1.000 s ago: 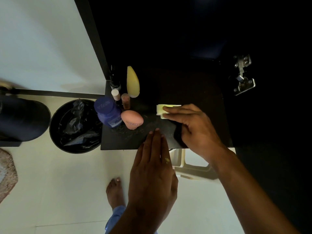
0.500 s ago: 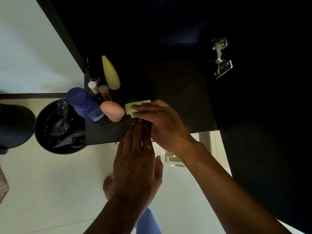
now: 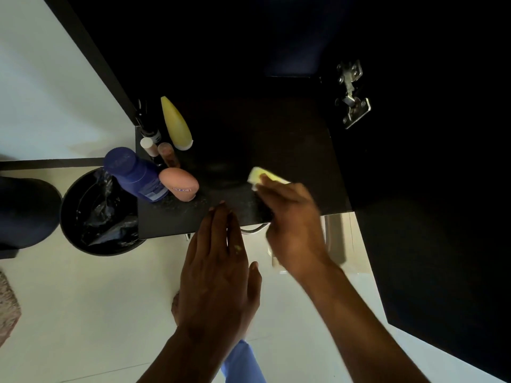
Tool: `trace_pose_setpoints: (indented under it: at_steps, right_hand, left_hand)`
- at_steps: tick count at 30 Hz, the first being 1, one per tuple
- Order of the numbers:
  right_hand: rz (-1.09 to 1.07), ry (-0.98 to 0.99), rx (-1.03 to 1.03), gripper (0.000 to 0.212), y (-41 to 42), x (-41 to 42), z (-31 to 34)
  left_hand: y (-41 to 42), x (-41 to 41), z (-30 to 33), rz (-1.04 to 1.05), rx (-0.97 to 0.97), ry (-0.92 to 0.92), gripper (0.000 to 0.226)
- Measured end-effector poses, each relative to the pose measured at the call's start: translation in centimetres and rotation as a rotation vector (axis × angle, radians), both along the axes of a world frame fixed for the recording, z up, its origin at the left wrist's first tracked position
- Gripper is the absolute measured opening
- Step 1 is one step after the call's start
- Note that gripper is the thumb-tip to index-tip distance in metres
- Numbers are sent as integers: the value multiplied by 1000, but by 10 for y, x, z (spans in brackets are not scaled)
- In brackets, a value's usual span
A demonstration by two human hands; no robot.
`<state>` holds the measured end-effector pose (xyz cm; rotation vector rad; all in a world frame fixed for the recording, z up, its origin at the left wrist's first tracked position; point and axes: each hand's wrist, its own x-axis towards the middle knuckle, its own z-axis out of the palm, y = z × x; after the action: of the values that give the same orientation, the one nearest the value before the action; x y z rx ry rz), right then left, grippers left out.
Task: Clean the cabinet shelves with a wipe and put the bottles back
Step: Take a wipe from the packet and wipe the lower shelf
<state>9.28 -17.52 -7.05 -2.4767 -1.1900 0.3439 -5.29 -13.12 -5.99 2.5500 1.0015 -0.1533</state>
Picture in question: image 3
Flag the person's left hand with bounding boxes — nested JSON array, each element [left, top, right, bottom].
[[171, 201, 263, 352]]

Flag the person's right hand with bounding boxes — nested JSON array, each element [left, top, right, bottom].
[[253, 174, 332, 276]]

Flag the yellow wet wipe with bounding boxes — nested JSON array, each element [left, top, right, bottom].
[[246, 166, 291, 192]]

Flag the black cabinet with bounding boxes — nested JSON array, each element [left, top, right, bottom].
[[39, 0, 511, 240]]

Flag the pink rounded bottle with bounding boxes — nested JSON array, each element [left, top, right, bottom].
[[158, 167, 200, 203]]

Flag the blue bottle with label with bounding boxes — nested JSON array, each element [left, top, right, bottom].
[[103, 146, 170, 203]]

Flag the small orange tube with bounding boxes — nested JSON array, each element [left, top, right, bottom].
[[158, 142, 181, 169]]

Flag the small white-capped bottle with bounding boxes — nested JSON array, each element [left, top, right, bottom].
[[139, 137, 160, 158]]

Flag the yellow teardrop bottle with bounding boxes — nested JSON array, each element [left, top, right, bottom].
[[160, 95, 194, 151]]

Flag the dark dropper bottle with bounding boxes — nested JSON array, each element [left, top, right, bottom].
[[134, 99, 162, 145]]

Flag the person's left forearm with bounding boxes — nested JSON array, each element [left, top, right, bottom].
[[137, 327, 240, 383]]

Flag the person's right forearm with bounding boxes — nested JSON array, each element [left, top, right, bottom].
[[295, 255, 430, 383]]

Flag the person's blue trousers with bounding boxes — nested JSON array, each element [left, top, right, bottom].
[[220, 339, 267, 383]]

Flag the metal cabinet hinge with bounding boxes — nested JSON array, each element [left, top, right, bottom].
[[335, 60, 372, 130]]

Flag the black cabinet door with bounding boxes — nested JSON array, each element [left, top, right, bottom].
[[319, 35, 511, 381]]

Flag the beige plastic stool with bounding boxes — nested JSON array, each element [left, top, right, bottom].
[[267, 213, 352, 272]]

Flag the black plastic bin liner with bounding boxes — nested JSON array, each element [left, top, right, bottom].
[[76, 169, 141, 248]]

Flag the black round trash bin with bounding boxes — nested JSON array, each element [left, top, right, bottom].
[[60, 168, 146, 257]]

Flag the black cylindrical bin with sticker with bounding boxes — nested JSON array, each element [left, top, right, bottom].
[[0, 176, 63, 250]]

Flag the woven beige floor mat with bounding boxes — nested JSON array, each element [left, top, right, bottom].
[[0, 271, 21, 347]]

